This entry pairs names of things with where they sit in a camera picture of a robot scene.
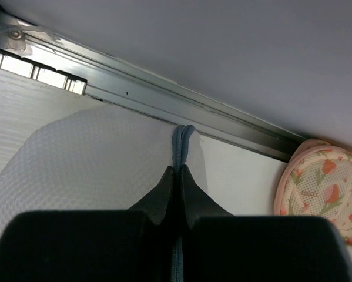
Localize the blue-trim mesh laundry bag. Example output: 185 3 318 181
0 106 207 281

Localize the left aluminium frame post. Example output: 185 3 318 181
0 11 303 161

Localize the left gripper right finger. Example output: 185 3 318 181
180 166 352 281

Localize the floral pink laundry bag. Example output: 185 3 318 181
273 139 352 245

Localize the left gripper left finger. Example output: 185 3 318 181
0 167 175 281

